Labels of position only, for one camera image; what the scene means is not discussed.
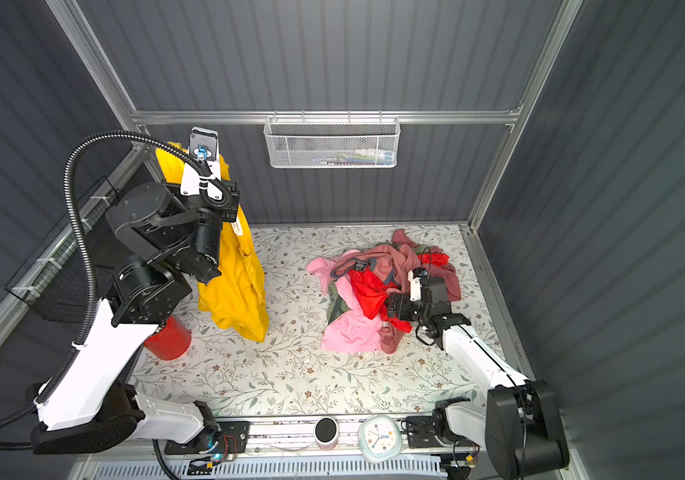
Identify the yellow cloth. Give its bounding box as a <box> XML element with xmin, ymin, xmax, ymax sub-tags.
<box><xmin>154</xmin><ymin>141</ymin><xmax>272</xmax><ymax>343</ymax></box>

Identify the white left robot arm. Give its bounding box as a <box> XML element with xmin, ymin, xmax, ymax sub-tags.
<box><xmin>30</xmin><ymin>180</ymin><xmax>238</xmax><ymax>455</ymax></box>

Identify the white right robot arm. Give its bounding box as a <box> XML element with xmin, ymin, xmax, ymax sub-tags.
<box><xmin>384</xmin><ymin>277</ymin><xmax>570</xmax><ymax>479</ymax></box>

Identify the red cloth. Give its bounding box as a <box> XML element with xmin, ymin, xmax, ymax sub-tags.
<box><xmin>334</xmin><ymin>244</ymin><xmax>461</xmax><ymax>333</ymax></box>

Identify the light pink cloth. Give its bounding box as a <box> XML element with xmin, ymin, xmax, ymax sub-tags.
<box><xmin>306</xmin><ymin>250</ymin><xmax>386</xmax><ymax>354</ymax></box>

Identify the olive green cloth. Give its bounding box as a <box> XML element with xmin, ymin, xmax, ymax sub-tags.
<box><xmin>308</xmin><ymin>231</ymin><xmax>448</xmax><ymax>328</ymax></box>

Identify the maroon sweatshirt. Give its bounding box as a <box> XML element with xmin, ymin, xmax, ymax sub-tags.
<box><xmin>391</xmin><ymin>229</ymin><xmax>462</xmax><ymax>302</ymax></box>

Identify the dusty rose shirt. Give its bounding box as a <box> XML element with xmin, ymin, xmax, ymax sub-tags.
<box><xmin>329</xmin><ymin>239</ymin><xmax>439</xmax><ymax>355</ymax></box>

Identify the red pencil cup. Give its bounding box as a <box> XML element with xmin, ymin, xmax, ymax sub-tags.
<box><xmin>144</xmin><ymin>315</ymin><xmax>192</xmax><ymax>361</ymax></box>

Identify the small white clock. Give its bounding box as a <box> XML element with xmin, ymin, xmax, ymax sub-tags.
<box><xmin>358</xmin><ymin>415</ymin><xmax>403</xmax><ymax>464</ymax></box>

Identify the black round speaker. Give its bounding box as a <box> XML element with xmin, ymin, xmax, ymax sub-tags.
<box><xmin>314</xmin><ymin>417</ymin><xmax>340</xmax><ymax>450</ymax></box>

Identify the white vented strip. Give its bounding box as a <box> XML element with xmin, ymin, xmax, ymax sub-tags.
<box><xmin>92</xmin><ymin>454</ymin><xmax>448</xmax><ymax>480</ymax></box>

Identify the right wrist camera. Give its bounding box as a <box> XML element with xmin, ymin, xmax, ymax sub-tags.
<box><xmin>407</xmin><ymin>267</ymin><xmax>428</xmax><ymax>302</ymax></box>

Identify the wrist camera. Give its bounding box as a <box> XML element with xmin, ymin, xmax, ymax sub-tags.
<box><xmin>180</xmin><ymin>127</ymin><xmax>224</xmax><ymax>200</ymax></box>
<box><xmin>407</xmin><ymin>267</ymin><xmax>428</xmax><ymax>302</ymax></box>

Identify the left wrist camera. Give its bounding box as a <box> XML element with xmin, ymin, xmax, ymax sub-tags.
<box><xmin>180</xmin><ymin>127</ymin><xmax>224</xmax><ymax>200</ymax></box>

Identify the white wire wall basket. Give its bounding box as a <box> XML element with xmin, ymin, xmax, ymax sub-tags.
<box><xmin>264</xmin><ymin>118</ymin><xmax>401</xmax><ymax>169</ymax></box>

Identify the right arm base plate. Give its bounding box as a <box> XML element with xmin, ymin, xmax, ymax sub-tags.
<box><xmin>400</xmin><ymin>416</ymin><xmax>483</xmax><ymax>449</ymax></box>

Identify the black corrugated cable hose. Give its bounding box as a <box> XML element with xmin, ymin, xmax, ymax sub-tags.
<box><xmin>0</xmin><ymin>130</ymin><xmax>230</xmax><ymax>480</ymax></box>

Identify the black wire wall basket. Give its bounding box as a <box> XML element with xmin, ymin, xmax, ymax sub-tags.
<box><xmin>4</xmin><ymin>168</ymin><xmax>152</xmax><ymax>324</ymax></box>

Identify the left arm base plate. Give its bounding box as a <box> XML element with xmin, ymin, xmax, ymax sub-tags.
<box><xmin>164</xmin><ymin>421</ymin><xmax>252</xmax><ymax>455</ymax></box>

